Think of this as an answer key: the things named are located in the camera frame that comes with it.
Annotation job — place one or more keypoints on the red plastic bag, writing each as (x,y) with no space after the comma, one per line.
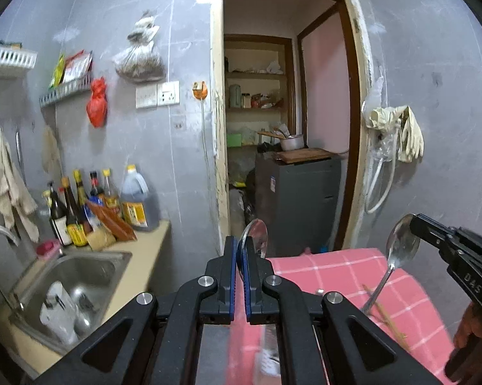
(96,107)

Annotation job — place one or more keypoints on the steel kitchen sink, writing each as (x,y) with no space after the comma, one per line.
(68,299)

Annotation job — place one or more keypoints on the wooden cutting board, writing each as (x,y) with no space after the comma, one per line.
(302,156)

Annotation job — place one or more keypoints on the hanging dried goods bag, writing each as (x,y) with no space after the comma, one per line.
(141,60)

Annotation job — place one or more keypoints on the white wall socket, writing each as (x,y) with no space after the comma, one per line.
(157,94)

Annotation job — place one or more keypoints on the white wall rack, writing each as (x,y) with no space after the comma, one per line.
(16,63)

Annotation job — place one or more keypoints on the large silver spoon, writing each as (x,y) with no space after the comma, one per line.
(258,232)

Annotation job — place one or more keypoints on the bamboo chopstick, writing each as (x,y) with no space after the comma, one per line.
(389,323)

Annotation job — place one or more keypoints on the beige rubber gloves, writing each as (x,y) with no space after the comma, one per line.
(410,135)

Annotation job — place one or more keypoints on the grey cabinet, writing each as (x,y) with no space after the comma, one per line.
(297,202)

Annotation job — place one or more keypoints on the soy sauce bottle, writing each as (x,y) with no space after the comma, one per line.
(58,214)

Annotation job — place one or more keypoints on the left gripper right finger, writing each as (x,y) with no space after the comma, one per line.
(254,269)

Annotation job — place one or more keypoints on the slim silver spoon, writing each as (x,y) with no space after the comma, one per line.
(401,247)

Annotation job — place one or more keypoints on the right hand orange glove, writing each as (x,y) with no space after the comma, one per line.
(468,343)

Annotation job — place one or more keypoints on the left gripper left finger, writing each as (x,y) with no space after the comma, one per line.
(219,307)

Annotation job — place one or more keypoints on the orange snack packet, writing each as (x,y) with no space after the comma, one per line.
(121,230)

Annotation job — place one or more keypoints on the large dark oil jug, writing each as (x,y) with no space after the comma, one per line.
(139,203)

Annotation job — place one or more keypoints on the pink checkered tablecloth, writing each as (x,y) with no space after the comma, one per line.
(354,273)

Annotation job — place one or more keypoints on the small metal pot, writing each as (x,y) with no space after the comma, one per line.
(294,142)

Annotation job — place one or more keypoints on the steel faucet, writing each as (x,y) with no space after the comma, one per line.
(14,241)

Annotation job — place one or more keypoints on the hanging beige towel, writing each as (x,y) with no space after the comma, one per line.
(15,198)

